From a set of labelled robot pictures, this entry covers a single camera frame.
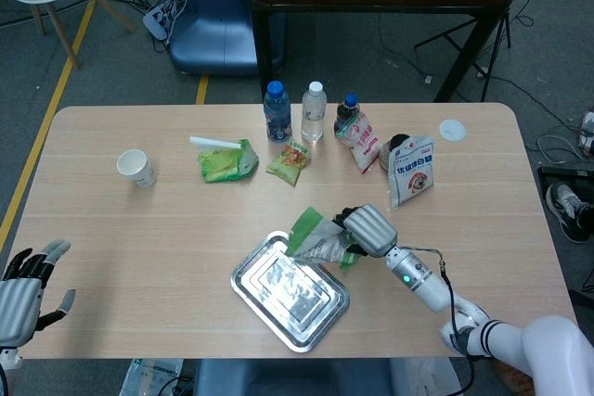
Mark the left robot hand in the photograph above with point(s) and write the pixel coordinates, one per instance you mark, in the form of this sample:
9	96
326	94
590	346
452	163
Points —
18	303

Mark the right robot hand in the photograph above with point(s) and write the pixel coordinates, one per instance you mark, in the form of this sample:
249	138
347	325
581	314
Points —
369	231

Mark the green white snack bag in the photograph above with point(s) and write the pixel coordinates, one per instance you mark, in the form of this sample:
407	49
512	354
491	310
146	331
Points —
320	240

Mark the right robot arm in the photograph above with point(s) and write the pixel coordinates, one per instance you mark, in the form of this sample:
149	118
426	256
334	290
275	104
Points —
468	317

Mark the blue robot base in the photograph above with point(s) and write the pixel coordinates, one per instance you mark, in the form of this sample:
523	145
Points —
218	20

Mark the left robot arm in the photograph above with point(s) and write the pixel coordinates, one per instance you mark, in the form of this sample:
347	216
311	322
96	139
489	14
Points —
4	368

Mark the stainless steel tray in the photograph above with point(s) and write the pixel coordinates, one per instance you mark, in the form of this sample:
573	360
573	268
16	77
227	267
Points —
290	294

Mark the green snack packet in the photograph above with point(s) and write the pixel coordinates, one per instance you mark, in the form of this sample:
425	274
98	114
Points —
288	162

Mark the blue white powder bag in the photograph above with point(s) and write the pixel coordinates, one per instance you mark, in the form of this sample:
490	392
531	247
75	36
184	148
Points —
412	173

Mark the dark round jar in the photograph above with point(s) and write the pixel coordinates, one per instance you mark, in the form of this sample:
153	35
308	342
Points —
391	151

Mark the red white sugar bag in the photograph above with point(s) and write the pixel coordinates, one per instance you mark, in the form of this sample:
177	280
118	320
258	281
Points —
364	141

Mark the dark drink bottle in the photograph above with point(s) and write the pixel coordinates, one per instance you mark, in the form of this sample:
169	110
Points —
345	115

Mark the clear water bottle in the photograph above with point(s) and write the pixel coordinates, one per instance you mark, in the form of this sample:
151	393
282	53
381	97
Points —
313	113

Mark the white round table cap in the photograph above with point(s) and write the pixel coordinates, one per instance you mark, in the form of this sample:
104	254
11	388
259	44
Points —
452	130

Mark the clear plastic bag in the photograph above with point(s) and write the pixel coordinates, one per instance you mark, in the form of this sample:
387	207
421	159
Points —
148	375

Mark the blue label bottle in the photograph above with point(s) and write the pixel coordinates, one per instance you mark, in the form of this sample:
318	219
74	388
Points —
277	114

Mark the green chip bag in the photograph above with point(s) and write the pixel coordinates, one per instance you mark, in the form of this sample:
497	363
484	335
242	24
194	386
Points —
225	159

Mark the blue seat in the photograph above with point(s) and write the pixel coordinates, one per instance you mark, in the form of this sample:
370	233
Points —
297	376

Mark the white paper cup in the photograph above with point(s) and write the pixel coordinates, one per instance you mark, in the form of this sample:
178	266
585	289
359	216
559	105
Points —
136	168

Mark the black grey sneaker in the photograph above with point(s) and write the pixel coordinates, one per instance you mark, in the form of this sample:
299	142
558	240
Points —
566	210

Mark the black tripod stand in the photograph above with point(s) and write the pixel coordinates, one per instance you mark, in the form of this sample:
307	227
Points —
482	29

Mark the white power strip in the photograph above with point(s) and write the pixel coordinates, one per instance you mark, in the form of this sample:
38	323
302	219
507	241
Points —
160	20

